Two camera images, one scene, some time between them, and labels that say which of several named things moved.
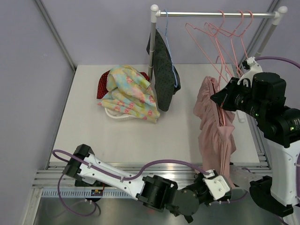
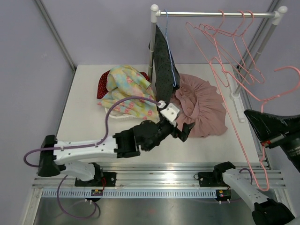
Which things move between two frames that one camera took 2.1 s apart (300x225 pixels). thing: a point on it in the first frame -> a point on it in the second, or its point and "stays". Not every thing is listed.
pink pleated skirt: [216, 143] -> [199, 104]
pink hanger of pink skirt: [221, 74] -> [237, 131]
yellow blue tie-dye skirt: [130, 92] stays
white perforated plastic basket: [124, 117] stays
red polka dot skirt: [102, 88] stays
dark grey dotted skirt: [167, 77] stays
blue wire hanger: [166, 19] stays
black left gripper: [200, 181] -> [176, 132]
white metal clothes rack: [155, 13] stays
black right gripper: [223, 98] -> [268, 125]
